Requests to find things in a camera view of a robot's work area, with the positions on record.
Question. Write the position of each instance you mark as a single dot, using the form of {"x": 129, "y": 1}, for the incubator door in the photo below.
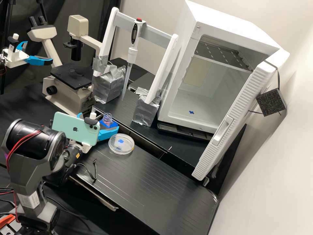
{"x": 234, "y": 117}

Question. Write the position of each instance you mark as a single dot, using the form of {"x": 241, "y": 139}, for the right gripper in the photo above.
{"x": 84, "y": 147}

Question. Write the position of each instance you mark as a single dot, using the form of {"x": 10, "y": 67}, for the black platform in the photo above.
{"x": 151, "y": 191}
{"x": 156, "y": 137}
{"x": 143, "y": 80}

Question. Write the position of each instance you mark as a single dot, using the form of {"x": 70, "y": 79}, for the white incubator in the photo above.
{"x": 220, "y": 36}

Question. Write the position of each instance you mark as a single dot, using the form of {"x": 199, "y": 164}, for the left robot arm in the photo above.
{"x": 2, "y": 64}

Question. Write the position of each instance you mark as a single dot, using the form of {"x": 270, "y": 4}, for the right wrist camera phone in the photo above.
{"x": 71, "y": 128}

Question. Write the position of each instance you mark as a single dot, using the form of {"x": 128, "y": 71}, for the blue bottle holder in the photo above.
{"x": 115, "y": 126}

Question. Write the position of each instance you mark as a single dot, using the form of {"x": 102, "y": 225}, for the petri dish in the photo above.
{"x": 121, "y": 144}

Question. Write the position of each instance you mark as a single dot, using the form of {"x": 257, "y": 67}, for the cream microscope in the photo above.
{"x": 66, "y": 85}

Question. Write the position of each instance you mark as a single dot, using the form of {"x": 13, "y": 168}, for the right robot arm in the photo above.
{"x": 29, "y": 156}

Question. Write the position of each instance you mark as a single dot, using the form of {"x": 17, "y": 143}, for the small bottle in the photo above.
{"x": 108, "y": 119}

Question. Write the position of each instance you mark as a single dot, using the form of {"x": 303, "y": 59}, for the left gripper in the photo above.
{"x": 14, "y": 58}

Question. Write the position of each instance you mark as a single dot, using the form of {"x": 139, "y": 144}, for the pipette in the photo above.
{"x": 133, "y": 51}

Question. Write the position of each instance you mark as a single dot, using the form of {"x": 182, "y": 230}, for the white pipette stand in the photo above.
{"x": 161, "y": 71}

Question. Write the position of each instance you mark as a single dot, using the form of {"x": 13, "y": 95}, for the black tray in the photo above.
{"x": 181, "y": 131}

